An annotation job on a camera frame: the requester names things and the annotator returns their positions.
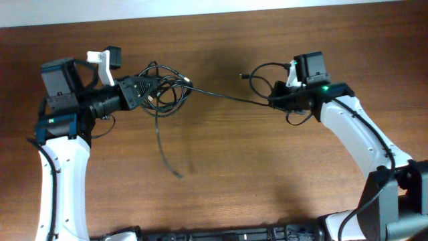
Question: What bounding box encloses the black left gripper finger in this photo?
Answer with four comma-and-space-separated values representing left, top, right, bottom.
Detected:
128, 76, 158, 88
132, 85, 156, 108

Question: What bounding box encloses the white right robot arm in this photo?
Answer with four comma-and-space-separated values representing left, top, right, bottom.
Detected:
267, 52, 427, 240

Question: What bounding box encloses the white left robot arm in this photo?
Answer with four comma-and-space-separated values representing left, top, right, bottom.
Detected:
28, 58, 158, 240

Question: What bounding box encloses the black right camera cable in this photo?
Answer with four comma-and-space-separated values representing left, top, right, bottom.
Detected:
249, 62, 292, 100

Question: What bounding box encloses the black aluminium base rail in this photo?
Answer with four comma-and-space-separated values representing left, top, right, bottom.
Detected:
90, 224, 326, 241

